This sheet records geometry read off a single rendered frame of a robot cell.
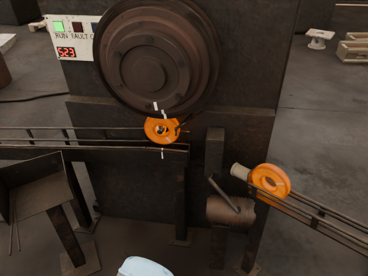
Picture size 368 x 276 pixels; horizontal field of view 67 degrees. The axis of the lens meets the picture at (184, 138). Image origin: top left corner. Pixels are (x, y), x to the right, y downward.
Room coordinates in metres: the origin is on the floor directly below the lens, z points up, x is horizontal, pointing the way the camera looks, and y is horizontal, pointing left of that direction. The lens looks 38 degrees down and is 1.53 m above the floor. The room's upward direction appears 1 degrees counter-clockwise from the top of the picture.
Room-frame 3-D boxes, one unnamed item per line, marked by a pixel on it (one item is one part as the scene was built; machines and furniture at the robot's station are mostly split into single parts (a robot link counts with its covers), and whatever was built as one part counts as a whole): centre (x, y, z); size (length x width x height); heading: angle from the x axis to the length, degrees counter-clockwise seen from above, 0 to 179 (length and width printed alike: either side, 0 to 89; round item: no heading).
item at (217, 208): (0.80, -0.21, 0.27); 0.22 x 0.13 x 0.53; 80
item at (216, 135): (0.96, -0.14, 0.68); 0.11 x 0.08 x 0.24; 170
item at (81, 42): (1.15, 0.41, 1.15); 0.26 x 0.02 x 0.18; 80
